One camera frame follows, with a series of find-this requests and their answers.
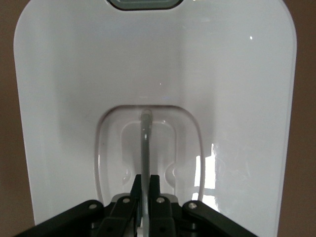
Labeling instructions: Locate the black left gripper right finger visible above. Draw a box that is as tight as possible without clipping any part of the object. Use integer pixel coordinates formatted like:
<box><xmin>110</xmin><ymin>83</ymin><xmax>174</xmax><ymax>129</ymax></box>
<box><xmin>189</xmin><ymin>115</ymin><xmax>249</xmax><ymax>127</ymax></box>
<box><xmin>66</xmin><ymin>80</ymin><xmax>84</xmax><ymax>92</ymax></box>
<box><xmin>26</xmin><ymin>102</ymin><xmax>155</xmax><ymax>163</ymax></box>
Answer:
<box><xmin>149</xmin><ymin>174</ymin><xmax>257</xmax><ymax>237</ymax></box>

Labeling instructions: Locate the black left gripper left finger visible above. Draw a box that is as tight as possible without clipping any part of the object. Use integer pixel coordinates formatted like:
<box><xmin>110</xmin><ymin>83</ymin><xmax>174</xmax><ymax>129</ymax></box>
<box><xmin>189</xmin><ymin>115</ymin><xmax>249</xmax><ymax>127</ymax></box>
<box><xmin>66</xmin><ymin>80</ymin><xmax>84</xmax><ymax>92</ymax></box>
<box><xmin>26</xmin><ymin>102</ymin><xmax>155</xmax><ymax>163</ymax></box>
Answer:
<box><xmin>14</xmin><ymin>174</ymin><xmax>143</xmax><ymax>237</ymax></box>

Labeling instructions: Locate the grey metal utensil handle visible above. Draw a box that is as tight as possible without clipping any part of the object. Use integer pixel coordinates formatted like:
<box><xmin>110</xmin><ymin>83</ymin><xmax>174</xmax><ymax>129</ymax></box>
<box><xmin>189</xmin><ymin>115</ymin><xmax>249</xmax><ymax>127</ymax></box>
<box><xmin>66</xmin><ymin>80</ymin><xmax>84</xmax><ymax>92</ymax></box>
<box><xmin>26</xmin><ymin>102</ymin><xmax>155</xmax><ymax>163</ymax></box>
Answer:
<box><xmin>139</xmin><ymin>108</ymin><xmax>156</xmax><ymax>237</ymax></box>

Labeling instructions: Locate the white plastic box lid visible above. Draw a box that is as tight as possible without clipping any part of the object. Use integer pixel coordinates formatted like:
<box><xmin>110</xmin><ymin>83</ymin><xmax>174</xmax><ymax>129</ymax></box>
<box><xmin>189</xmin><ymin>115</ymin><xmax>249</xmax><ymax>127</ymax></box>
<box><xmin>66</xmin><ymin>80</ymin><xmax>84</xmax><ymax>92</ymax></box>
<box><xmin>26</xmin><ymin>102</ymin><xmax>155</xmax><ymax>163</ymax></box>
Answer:
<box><xmin>13</xmin><ymin>0</ymin><xmax>297</xmax><ymax>237</ymax></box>

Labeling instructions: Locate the grey lid latch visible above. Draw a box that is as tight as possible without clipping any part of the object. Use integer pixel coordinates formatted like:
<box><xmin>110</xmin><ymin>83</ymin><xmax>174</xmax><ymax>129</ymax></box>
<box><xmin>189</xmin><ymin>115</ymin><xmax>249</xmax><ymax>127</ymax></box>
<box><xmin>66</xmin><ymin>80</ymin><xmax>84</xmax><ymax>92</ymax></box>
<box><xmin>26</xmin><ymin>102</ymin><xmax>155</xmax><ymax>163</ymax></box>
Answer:
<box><xmin>107</xmin><ymin>0</ymin><xmax>185</xmax><ymax>11</ymax></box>

